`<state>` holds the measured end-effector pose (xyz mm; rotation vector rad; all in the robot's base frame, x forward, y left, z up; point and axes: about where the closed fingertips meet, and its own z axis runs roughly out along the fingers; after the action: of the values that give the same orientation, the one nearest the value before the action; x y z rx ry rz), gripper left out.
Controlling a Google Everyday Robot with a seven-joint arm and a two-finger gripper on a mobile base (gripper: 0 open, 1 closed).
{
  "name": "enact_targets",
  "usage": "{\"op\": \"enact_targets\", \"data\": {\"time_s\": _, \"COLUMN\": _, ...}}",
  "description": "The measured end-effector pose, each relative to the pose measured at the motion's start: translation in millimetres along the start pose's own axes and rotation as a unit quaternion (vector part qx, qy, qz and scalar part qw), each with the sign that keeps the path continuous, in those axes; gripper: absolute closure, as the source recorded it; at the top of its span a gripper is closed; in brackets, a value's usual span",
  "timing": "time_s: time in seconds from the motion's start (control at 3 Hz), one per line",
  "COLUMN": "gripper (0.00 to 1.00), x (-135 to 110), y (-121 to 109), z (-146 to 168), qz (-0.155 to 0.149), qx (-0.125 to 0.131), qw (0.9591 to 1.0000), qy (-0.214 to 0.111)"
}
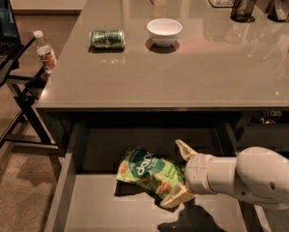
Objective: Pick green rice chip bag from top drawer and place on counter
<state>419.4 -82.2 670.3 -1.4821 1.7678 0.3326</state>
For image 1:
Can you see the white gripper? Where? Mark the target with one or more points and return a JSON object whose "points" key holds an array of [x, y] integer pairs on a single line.
{"points": [[198, 172]]}

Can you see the green rice chip bag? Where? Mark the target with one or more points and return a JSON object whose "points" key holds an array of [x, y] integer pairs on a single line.
{"points": [[149, 171]]}

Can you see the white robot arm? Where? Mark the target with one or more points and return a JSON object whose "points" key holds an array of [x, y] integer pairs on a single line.
{"points": [[256, 175]]}

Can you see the open grey top drawer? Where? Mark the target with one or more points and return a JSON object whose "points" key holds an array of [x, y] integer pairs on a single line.
{"points": [[89, 199]]}

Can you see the grey counter cabinet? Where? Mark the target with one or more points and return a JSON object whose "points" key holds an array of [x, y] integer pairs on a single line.
{"points": [[217, 64]]}

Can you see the dark lower cabinet drawers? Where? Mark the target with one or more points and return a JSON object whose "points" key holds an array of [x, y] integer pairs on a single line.
{"points": [[266, 128]]}

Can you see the white bowl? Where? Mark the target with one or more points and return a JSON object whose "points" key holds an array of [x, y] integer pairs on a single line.
{"points": [[164, 31]]}

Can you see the green soda can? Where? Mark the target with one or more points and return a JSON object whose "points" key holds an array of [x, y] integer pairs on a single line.
{"points": [[114, 39]]}

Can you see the black side table stand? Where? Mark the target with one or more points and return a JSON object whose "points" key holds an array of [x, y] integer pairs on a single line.
{"points": [[26, 90]]}

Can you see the black mesh cup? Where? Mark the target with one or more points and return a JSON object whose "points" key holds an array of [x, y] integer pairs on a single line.
{"points": [[242, 10], [278, 10]]}

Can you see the clear plastic water bottle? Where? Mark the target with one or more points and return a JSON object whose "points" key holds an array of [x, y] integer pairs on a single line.
{"points": [[45, 52]]}

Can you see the black laptop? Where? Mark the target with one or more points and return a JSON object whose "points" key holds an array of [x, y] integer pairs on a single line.
{"points": [[10, 43]]}

